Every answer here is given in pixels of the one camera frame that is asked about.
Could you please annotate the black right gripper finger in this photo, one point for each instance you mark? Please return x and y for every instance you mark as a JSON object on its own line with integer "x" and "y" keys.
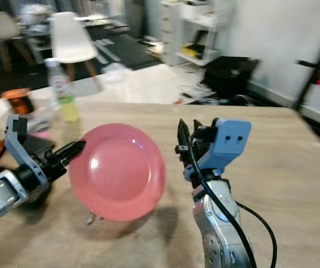
{"x": 184, "y": 139}
{"x": 198, "y": 131}

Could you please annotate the pink round plate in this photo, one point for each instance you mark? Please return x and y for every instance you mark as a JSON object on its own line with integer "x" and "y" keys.
{"x": 121, "y": 173}

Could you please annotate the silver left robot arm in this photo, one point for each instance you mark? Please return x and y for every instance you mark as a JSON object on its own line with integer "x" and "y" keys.
{"x": 1, "y": 195}

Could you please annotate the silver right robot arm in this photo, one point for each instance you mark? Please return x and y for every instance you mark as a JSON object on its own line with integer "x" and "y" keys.
{"x": 221, "y": 229}

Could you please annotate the scattered papers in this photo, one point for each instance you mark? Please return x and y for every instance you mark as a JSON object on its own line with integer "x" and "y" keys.
{"x": 194, "y": 94}

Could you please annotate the clear bottle with yellow drink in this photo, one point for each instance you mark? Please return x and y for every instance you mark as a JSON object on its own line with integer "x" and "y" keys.
{"x": 66, "y": 95}

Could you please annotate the silver utensil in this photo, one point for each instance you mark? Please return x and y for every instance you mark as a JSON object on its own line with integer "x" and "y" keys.
{"x": 92, "y": 218}

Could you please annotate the black bag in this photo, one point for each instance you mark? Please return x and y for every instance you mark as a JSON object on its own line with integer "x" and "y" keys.
{"x": 229, "y": 77}

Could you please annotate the yellow item on shelf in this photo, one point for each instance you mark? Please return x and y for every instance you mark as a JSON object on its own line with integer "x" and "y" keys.
{"x": 190, "y": 52}

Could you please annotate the white shelf unit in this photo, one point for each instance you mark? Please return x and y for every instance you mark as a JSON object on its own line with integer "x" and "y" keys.
{"x": 193, "y": 22}

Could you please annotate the white plastic chair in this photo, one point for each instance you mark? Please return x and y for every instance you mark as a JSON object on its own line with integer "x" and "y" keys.
{"x": 71, "y": 36}

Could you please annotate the black tripod stand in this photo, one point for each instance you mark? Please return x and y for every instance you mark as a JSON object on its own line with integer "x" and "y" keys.
{"x": 313, "y": 67}

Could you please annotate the beige chair with wooden legs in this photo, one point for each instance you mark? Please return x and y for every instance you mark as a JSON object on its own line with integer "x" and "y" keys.
{"x": 3, "y": 28}

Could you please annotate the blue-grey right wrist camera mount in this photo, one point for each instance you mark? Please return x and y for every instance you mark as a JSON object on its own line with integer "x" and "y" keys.
{"x": 229, "y": 142}

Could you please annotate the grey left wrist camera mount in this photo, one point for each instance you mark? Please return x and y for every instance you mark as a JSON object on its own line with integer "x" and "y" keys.
{"x": 22, "y": 149}

